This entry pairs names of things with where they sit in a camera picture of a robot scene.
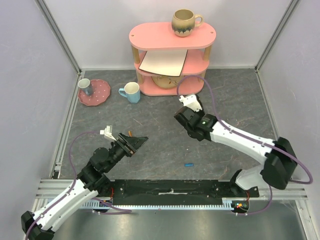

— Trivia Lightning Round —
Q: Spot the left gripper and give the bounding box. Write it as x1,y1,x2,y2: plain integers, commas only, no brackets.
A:
104,131,148,172

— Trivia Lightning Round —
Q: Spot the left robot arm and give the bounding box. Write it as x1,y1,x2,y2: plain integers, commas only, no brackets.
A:
21,133,149,240

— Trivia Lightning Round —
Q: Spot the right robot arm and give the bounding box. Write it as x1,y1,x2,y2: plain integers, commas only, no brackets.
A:
174,106,297,197

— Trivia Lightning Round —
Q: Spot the beige floral bowl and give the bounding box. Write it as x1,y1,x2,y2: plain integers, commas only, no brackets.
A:
151,75,183,89

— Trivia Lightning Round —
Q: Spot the light blue mug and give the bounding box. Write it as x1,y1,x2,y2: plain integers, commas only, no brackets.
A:
118,82,141,104

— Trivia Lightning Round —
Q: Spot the white square plate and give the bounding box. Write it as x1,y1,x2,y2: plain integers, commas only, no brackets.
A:
138,49,188,77

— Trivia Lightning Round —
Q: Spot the pink dotted plate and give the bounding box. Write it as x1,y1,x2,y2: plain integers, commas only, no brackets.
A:
77,79,111,107

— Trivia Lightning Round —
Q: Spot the grey small mug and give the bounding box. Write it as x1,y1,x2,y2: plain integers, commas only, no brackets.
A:
77,78,94,96

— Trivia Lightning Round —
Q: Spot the pink three-tier shelf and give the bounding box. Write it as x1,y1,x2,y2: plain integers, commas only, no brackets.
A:
129,22,216,96

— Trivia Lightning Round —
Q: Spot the beige ceramic mug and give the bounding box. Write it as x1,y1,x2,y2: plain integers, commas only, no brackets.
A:
171,9,204,37

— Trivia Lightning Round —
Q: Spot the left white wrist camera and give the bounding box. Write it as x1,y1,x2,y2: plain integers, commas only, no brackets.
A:
99,125,116,141

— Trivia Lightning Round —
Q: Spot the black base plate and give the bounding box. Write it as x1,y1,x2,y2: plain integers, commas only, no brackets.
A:
99,179,260,198

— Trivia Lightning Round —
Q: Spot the grey slotted cable duct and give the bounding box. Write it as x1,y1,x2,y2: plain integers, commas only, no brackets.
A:
79,197,251,210

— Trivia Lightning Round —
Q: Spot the aluminium front rail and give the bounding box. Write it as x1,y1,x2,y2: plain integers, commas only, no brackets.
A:
36,179,308,200

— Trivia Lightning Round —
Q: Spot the right aluminium frame post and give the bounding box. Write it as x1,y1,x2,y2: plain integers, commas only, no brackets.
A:
254,0,300,73

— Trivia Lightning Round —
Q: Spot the aluminium frame post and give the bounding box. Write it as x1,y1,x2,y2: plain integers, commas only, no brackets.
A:
254,0,300,73
35,0,82,75

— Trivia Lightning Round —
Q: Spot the left aluminium frame post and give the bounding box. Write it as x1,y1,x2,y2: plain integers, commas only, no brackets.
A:
35,0,82,75

